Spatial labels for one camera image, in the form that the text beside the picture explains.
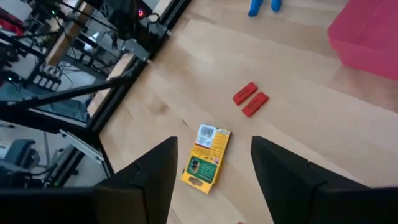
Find pink plastic tray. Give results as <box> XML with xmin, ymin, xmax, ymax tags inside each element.
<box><xmin>327</xmin><ymin>0</ymin><xmax>398</xmax><ymax>82</ymax></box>

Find silver aluminium rail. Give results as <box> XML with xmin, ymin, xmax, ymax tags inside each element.
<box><xmin>58</xmin><ymin>129</ymin><xmax>105</xmax><ymax>164</ymax></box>

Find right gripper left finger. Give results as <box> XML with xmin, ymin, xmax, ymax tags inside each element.
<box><xmin>93</xmin><ymin>136</ymin><xmax>179</xmax><ymax>224</ymax></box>

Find wooden plank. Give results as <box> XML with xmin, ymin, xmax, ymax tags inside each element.
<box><xmin>45</xmin><ymin>1</ymin><xmax>94</xmax><ymax>66</ymax></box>

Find black aluminium table frame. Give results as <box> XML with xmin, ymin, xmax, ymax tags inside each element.
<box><xmin>0</xmin><ymin>0</ymin><xmax>193</xmax><ymax>194</ymax></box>

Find grey machine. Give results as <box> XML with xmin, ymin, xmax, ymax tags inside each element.
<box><xmin>0</xmin><ymin>138</ymin><xmax>41</xmax><ymax>187</ymax></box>

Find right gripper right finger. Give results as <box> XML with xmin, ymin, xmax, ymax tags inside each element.
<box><xmin>250</xmin><ymin>135</ymin><xmax>371</xmax><ymax>224</ymax></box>

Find blue-handled pliers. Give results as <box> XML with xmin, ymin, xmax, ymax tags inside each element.
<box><xmin>248</xmin><ymin>0</ymin><xmax>283</xmax><ymax>18</ymax></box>

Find white power strip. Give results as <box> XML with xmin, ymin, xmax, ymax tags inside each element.
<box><xmin>32</xmin><ymin>63</ymin><xmax>63</xmax><ymax>93</ymax></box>

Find red eraser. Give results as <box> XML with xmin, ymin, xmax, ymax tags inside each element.
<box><xmin>241</xmin><ymin>91</ymin><xmax>270</xmax><ymax>118</ymax></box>
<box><xmin>233</xmin><ymin>81</ymin><xmax>259</xmax><ymax>106</ymax></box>

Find yellow crayon box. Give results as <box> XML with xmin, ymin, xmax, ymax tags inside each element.
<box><xmin>180</xmin><ymin>123</ymin><xmax>233</xmax><ymax>195</ymax></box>

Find small camera module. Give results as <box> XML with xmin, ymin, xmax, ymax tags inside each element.
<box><xmin>107</xmin><ymin>0</ymin><xmax>170</xmax><ymax>63</ymax></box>

